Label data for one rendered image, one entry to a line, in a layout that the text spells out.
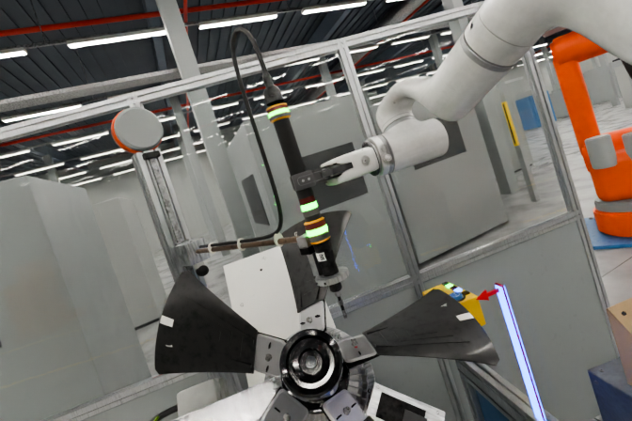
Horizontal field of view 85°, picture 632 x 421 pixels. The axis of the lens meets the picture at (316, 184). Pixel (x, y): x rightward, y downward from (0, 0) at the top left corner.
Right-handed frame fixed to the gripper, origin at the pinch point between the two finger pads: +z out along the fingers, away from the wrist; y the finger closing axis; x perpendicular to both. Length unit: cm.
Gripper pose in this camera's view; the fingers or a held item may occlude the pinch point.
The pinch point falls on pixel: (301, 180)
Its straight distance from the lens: 69.8
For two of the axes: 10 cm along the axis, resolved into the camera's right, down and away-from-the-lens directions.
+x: -3.1, -9.5, -0.4
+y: -1.7, 0.2, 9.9
